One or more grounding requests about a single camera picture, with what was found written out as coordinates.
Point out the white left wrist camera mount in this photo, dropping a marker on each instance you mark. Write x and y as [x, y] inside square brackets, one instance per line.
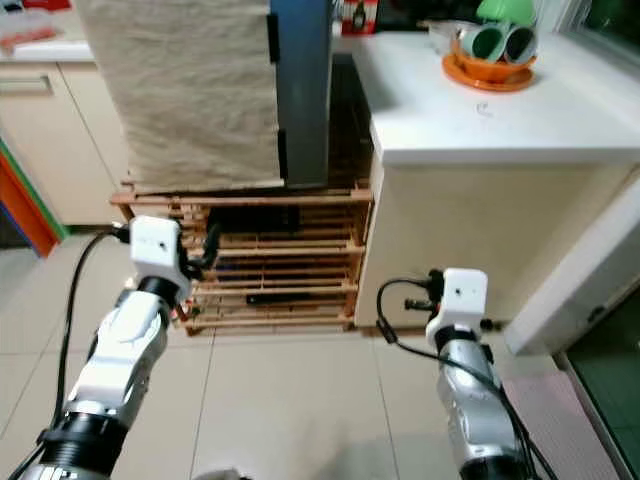
[157, 245]

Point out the green cup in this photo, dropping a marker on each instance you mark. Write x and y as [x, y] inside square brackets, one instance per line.
[520, 42]
[482, 42]

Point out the white counter unit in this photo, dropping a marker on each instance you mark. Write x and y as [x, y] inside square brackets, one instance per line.
[460, 240]

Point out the orange bowl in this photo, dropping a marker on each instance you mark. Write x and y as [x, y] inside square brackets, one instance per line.
[490, 76]

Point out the beige kitchen cabinet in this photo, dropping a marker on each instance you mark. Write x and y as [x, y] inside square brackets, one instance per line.
[80, 150]

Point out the small grey fridge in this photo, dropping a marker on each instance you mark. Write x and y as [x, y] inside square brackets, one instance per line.
[310, 100]

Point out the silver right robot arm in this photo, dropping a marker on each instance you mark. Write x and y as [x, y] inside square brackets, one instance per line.
[470, 400]

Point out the wooden slatted rack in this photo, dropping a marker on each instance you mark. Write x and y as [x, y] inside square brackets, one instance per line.
[260, 198]

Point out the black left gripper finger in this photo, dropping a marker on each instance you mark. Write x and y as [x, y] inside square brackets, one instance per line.
[213, 245]

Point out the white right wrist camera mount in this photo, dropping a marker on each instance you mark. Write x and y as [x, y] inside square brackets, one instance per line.
[460, 295]

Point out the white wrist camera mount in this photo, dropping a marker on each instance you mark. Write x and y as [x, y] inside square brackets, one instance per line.
[460, 295]
[157, 245]

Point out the beige cloth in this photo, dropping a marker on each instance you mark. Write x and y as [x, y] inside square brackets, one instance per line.
[180, 90]

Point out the clear container with red food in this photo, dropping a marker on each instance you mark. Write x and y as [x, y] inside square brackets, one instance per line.
[35, 38]

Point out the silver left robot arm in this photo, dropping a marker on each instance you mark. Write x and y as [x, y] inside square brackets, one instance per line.
[130, 340]

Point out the green board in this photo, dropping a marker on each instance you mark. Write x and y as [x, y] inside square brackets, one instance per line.
[32, 190]

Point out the red box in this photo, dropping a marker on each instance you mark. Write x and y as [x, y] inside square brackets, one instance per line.
[360, 15]

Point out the pink floor mat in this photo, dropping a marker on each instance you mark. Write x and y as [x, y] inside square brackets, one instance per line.
[560, 420]

